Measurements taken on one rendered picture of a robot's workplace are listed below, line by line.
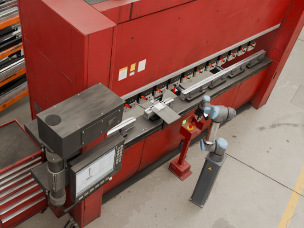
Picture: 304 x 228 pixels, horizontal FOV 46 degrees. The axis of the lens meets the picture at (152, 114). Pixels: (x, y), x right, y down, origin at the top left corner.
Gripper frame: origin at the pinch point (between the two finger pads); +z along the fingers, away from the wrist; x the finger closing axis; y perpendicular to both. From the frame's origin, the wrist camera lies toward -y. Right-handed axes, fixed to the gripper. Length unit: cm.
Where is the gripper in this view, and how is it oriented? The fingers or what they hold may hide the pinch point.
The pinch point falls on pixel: (198, 121)
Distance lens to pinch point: 390.3
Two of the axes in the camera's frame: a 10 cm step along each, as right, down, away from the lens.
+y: -6.8, -6.2, 3.9
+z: -2.0, 6.7, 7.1
